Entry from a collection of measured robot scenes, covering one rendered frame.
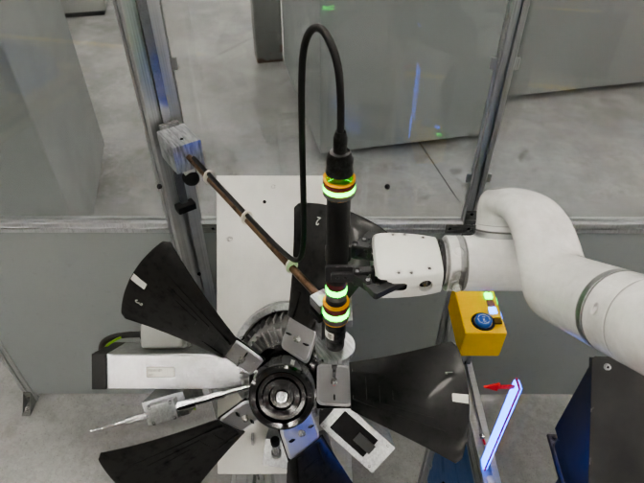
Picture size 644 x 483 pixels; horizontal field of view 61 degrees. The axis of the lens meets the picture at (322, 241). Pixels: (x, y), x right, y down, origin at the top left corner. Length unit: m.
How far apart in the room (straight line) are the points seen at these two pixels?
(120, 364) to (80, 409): 1.40
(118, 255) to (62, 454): 0.97
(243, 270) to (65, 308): 1.04
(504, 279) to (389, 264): 0.17
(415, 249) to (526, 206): 0.17
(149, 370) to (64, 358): 1.23
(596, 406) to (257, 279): 0.74
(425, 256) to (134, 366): 0.68
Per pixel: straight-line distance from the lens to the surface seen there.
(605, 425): 1.20
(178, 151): 1.28
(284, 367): 0.99
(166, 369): 1.21
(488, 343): 1.37
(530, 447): 2.48
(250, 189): 1.25
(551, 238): 0.73
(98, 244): 1.88
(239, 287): 1.26
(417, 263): 0.80
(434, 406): 1.08
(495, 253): 0.82
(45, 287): 2.11
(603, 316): 0.59
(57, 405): 2.68
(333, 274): 0.79
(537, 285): 0.69
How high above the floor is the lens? 2.07
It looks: 42 degrees down
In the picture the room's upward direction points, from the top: straight up
